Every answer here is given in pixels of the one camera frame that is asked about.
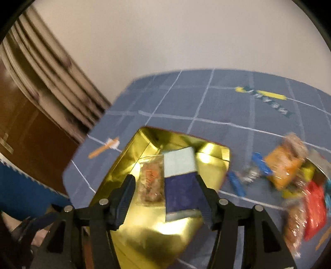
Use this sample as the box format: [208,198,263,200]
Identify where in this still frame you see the orange snack packet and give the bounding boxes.
[265,145,303,190]

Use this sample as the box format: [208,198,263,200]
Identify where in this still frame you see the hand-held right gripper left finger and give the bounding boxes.
[34,174,136,269]

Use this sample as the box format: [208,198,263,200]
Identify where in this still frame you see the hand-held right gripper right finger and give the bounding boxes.
[194,174,298,269]

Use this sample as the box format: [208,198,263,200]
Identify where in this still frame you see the brownish clear snack packet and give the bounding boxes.
[283,132,309,158]

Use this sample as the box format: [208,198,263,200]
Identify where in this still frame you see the gold-lined maroon box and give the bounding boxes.
[89,126,231,268]

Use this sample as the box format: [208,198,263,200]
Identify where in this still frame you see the blue checked cloth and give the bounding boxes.
[63,68,331,269]

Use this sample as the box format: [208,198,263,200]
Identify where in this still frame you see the red snack packet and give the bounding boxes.
[302,180,327,241]

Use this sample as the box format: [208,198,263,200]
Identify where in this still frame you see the clear packet of brown snacks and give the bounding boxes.
[136,155,166,207]

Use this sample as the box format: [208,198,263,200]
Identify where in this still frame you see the yellow snack packet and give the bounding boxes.
[282,166,316,198]

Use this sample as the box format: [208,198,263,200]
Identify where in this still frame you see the dark blue snack packet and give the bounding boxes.
[163,147,205,223]

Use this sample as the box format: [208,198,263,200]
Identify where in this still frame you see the long clear packet brown snacks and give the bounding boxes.
[283,204,307,256]

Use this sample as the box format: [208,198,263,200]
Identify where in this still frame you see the beige moulded door frame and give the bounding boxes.
[0,6,112,144]

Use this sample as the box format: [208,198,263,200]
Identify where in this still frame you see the brown wooden door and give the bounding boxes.
[0,59,81,194]

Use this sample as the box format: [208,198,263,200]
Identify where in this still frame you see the orange tape strip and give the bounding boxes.
[88,143,112,159]

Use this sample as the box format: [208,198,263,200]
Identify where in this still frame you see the white paper label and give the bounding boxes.
[105,137,120,150]

